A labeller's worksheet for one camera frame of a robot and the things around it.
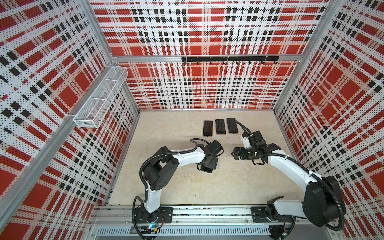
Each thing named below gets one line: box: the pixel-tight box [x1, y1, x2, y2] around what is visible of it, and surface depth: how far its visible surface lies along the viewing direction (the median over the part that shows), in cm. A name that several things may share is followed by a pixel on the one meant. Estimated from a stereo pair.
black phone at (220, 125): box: [215, 119, 226, 135], surface depth 114 cm
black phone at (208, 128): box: [203, 120, 213, 136], surface depth 110 cm
